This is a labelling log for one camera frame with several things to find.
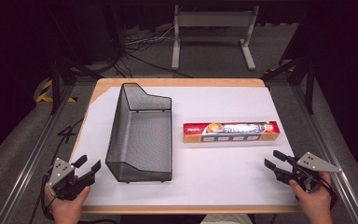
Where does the white paper sheet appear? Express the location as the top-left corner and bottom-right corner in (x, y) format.
(70, 86), (300, 207)

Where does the person's right hand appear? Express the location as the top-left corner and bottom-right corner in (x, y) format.
(289, 171), (334, 224)

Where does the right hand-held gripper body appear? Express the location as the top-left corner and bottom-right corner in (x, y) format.
(274, 151), (343, 194)

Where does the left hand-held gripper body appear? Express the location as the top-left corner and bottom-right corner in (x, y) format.
(45, 157), (96, 201)

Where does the aluminium rail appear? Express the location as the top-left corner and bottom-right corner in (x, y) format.
(292, 83), (358, 224)
(0, 83), (76, 224)

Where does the yellow black hazard tape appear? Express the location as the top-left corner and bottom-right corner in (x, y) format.
(35, 78), (78, 104)

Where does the black wire mesh basket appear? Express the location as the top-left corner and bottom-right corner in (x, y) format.
(104, 82), (173, 184)

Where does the person's left hand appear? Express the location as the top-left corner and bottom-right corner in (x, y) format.
(44, 175), (91, 224)

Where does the bundle of cables on floor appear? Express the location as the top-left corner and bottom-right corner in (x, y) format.
(103, 24), (194, 78)

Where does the long red foil wrap box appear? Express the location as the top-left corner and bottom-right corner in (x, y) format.
(182, 120), (282, 144)

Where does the black tripod stand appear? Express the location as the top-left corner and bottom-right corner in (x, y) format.
(260, 8), (321, 116)
(48, 6), (106, 116)

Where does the grey metal stand frame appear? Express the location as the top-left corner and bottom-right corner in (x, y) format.
(171, 4), (261, 71)

